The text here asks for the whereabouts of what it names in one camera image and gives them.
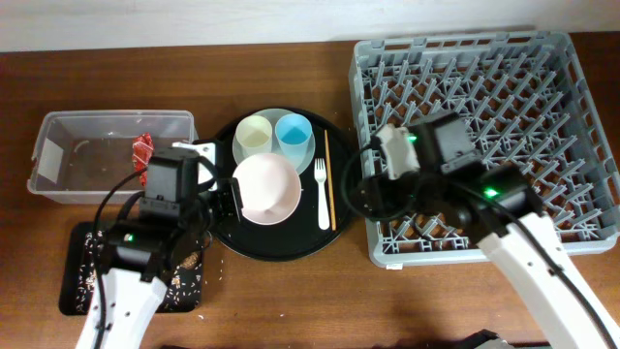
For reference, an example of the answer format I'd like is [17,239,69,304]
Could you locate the red snack wrapper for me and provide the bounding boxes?
[132,133,154,187]

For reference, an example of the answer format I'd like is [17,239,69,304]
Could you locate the brown food lump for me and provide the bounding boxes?
[180,251,202,270]

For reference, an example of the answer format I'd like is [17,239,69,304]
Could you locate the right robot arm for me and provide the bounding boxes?
[353,124,619,348]

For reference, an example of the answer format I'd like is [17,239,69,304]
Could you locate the pink bowl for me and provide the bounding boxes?
[232,153,301,226]

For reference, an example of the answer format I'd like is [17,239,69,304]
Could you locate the white cup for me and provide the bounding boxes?
[234,114,273,157]

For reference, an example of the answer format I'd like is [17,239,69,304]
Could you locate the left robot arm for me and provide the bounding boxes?
[77,140,243,348]

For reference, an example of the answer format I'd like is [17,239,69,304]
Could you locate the grey dishwasher rack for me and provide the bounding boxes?
[349,32,619,255]

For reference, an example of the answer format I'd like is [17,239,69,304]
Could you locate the round black tray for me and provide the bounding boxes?
[211,108,355,262]

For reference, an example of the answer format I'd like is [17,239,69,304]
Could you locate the light blue cup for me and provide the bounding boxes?
[275,113,313,163]

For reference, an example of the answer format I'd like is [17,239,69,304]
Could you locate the rectangular black tray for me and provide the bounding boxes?
[57,220,206,316]

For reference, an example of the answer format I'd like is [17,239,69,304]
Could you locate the rice and food scraps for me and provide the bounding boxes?
[75,231,203,311]

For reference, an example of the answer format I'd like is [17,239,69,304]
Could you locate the clear plastic bin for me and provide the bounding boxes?
[26,110,198,205]

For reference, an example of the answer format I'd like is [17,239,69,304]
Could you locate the white plastic fork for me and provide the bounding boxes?
[314,158,330,230]

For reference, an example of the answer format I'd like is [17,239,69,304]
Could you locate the wooden chopstick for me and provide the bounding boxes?
[324,129,337,233]

